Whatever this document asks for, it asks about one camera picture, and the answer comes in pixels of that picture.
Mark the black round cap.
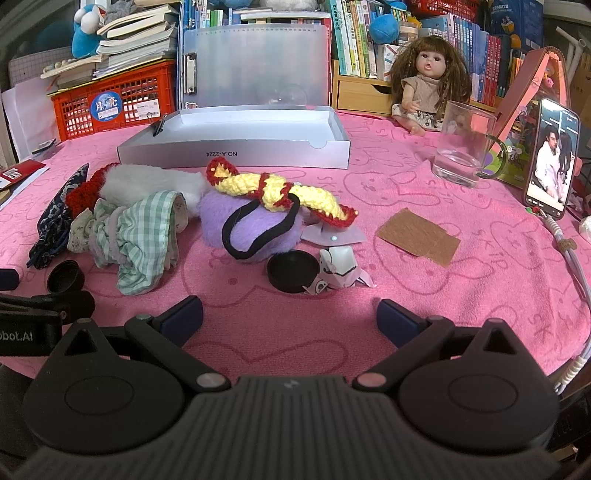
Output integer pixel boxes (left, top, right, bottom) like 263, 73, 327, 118
266, 250, 320, 294
46, 260, 85, 295

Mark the navy floral fabric scrunchie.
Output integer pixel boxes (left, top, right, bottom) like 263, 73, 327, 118
26, 163, 89, 270

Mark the green checkered scrunchie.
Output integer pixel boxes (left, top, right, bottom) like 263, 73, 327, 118
67, 191, 189, 296

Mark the red crochet scrunchie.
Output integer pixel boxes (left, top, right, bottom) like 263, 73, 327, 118
65, 163, 116, 219

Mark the lilac organza bow clip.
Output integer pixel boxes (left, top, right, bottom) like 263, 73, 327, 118
301, 222, 367, 248

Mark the purple fluffy scrunchie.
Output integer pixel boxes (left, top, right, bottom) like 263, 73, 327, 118
197, 191, 304, 263

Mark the white fluffy scrunchie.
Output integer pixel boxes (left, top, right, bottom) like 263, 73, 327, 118
100, 165, 211, 218

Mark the yellow red crochet band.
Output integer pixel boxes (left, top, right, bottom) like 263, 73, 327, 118
205, 156, 359, 229

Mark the white paper figure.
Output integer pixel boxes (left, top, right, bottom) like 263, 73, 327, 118
304, 246, 377, 295

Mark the brown cardboard piece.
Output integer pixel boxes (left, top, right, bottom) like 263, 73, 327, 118
377, 208, 460, 267

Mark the pink towel table cover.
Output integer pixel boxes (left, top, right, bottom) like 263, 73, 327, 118
0, 109, 591, 384

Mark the red booklet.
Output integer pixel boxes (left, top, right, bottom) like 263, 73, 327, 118
0, 159, 45, 191

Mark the clear glass mug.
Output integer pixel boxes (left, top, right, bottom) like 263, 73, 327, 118
432, 101, 509, 188

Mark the black binder clip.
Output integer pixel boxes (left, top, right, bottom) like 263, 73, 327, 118
150, 115, 166, 136

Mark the smartphone on stand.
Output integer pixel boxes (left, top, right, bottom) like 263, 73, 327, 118
524, 98, 580, 220

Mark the red plastic crate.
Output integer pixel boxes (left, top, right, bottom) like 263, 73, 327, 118
50, 60, 176, 141

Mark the wooden drawer organizer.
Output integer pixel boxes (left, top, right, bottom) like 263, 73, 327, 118
330, 59, 498, 116

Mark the brown-haired baby doll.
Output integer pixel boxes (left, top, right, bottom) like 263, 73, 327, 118
390, 35, 472, 136

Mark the translucent plastic clipboard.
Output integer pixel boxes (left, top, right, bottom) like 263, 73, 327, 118
177, 24, 331, 109

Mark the pink house-shaped stand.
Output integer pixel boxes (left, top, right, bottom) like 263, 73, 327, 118
492, 46, 571, 190

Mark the stack of books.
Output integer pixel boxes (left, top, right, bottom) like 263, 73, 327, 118
40, 1, 179, 89

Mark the row of upright books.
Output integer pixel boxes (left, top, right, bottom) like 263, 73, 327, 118
177, 0, 546, 107

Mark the blue doraemon plush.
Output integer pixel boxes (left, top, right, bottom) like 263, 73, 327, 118
71, 4, 106, 59

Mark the blue cardboard box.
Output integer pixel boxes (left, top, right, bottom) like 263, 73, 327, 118
490, 0, 544, 51

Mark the white charging cable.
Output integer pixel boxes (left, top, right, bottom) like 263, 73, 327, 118
537, 214, 591, 395

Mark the red wire basket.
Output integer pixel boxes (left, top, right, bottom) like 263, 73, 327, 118
406, 0, 481, 22

